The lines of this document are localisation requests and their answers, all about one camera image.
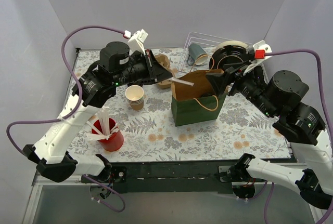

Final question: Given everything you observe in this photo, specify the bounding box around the white paper straw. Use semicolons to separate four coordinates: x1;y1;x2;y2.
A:
169;77;194;86

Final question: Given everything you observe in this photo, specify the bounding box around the stack of kraft paper cups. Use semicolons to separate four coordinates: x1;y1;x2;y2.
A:
125;85;144;111

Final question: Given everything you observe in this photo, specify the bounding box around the brown and green paper bag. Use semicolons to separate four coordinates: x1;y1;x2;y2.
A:
171;68;227;127

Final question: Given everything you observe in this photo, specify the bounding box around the black plastic cup lid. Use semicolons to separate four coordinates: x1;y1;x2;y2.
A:
200;93;214;98

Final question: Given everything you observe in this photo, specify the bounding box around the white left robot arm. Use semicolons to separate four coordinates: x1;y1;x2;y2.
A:
23;42;172;182

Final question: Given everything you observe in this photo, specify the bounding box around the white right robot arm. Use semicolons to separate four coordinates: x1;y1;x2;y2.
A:
206;63;332;209

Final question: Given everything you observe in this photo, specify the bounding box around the black plate with cream rim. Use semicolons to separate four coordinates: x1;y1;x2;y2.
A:
209;41;249;69

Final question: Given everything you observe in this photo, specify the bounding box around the grey ceramic mug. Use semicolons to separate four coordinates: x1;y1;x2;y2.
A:
187;43;208;66

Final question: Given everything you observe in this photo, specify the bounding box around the floral table mat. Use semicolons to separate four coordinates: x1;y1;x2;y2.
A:
68;85;291;162

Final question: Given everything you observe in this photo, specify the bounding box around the red cup with napkins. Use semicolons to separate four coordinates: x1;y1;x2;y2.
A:
86;109;124;152

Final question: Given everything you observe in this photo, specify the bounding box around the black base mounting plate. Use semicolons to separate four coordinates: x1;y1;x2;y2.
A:
111;160;236;194

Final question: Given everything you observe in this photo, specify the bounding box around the white wire dish rack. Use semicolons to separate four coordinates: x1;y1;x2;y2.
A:
177;32;253;76

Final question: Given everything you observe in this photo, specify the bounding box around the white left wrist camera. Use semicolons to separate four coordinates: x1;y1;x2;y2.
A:
123;29;148;54

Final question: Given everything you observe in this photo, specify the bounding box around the aluminium frame rail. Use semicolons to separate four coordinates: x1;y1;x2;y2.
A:
22;174;84;224

